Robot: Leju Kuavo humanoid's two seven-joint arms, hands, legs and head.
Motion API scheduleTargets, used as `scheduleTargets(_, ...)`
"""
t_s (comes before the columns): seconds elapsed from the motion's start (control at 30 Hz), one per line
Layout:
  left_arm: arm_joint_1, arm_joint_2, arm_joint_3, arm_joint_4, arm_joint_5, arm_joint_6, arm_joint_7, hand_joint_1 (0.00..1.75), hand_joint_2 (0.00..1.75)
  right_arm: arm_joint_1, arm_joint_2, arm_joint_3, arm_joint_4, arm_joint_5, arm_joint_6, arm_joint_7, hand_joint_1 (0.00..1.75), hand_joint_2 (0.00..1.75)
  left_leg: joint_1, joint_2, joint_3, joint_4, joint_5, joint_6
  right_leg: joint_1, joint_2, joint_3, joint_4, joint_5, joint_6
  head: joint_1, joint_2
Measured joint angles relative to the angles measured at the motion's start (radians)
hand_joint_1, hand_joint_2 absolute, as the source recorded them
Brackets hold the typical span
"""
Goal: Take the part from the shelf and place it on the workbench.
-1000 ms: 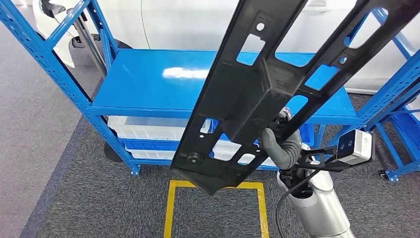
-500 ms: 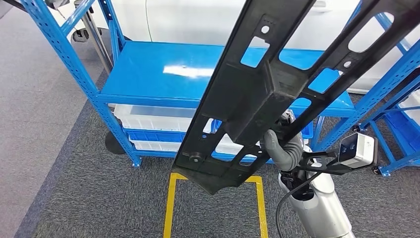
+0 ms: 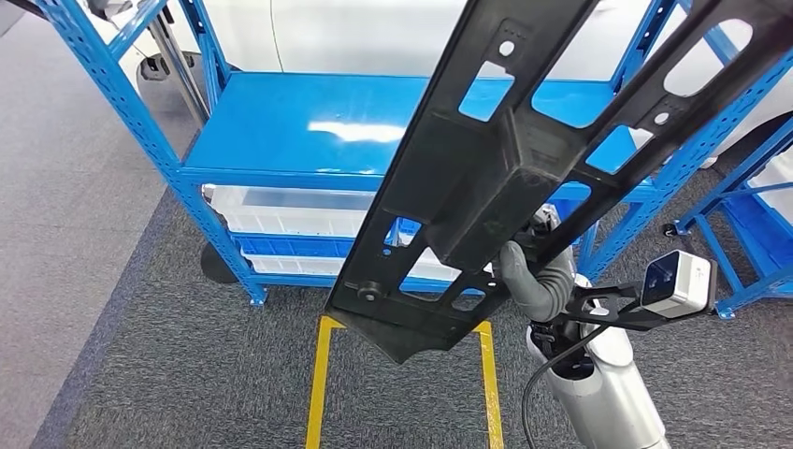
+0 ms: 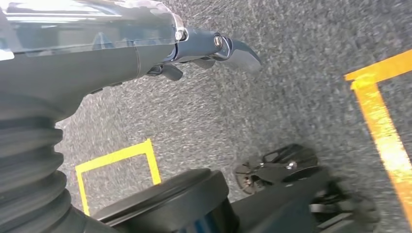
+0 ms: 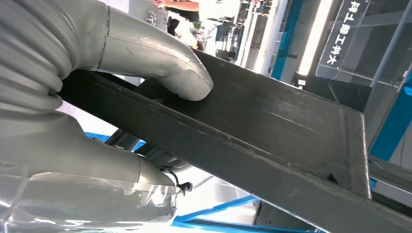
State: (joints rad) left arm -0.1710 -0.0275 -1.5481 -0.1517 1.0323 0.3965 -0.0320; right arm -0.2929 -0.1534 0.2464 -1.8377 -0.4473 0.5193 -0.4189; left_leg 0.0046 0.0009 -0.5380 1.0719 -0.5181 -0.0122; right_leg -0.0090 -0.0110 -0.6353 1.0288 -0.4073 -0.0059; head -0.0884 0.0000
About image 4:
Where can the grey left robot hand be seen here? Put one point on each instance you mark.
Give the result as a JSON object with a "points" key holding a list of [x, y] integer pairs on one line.
{"points": [[80, 48]]}

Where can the yellow floor tape square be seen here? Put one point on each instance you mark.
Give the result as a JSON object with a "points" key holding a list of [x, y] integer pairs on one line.
{"points": [[370, 106], [112, 157]]}

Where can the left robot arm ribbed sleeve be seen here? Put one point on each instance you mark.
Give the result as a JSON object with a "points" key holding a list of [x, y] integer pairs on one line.
{"points": [[29, 167]]}

